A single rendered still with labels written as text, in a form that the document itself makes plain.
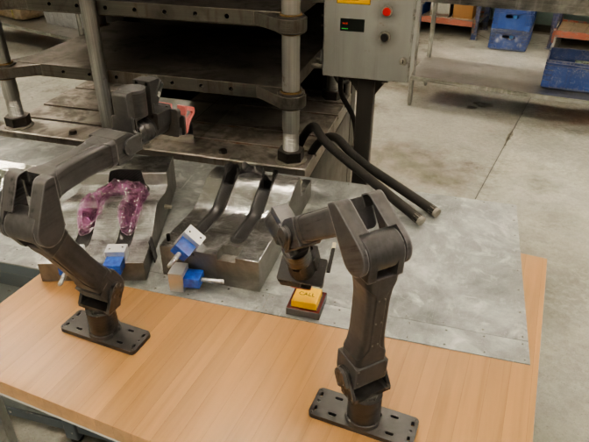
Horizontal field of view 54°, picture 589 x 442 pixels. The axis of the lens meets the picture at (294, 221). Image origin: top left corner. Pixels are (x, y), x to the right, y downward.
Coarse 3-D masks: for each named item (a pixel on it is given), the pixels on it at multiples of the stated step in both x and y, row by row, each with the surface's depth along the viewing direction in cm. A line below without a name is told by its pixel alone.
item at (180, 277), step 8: (176, 264) 141; (184, 264) 141; (168, 272) 138; (176, 272) 138; (184, 272) 139; (192, 272) 140; (200, 272) 140; (168, 280) 139; (176, 280) 138; (184, 280) 138; (192, 280) 138; (200, 280) 139; (208, 280) 139; (216, 280) 139; (176, 288) 140; (184, 288) 140; (192, 288) 139
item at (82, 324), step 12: (84, 312) 132; (96, 312) 122; (72, 324) 129; (84, 324) 129; (96, 324) 123; (108, 324) 124; (120, 324) 128; (84, 336) 126; (96, 336) 125; (108, 336) 125; (120, 336) 126; (132, 336) 126; (144, 336) 127; (120, 348) 123; (132, 348) 123
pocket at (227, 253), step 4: (220, 248) 141; (224, 248) 142; (228, 248) 142; (232, 248) 142; (236, 248) 141; (240, 248) 141; (220, 252) 141; (224, 252) 143; (228, 252) 143; (232, 252) 142; (236, 252) 142; (216, 256) 138; (220, 256) 142; (224, 256) 142; (228, 256) 142; (232, 256) 142; (236, 256) 142; (224, 260) 139; (228, 260) 139; (232, 260) 141
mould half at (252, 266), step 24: (216, 168) 168; (216, 192) 161; (240, 192) 160; (288, 192) 158; (192, 216) 155; (240, 216) 155; (264, 216) 154; (216, 240) 143; (264, 240) 144; (192, 264) 142; (216, 264) 140; (240, 264) 138; (264, 264) 141; (240, 288) 141
